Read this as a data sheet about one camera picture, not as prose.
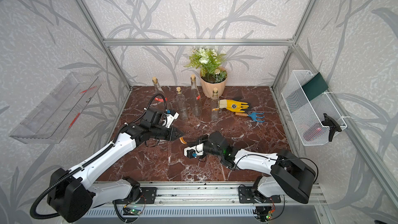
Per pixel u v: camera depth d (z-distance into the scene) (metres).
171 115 0.72
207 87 1.02
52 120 0.66
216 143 0.61
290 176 0.42
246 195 0.73
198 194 0.75
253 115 1.04
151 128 0.61
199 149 0.70
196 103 1.02
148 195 0.74
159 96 0.69
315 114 0.61
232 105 1.08
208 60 0.95
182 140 0.78
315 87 0.70
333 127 0.54
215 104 1.06
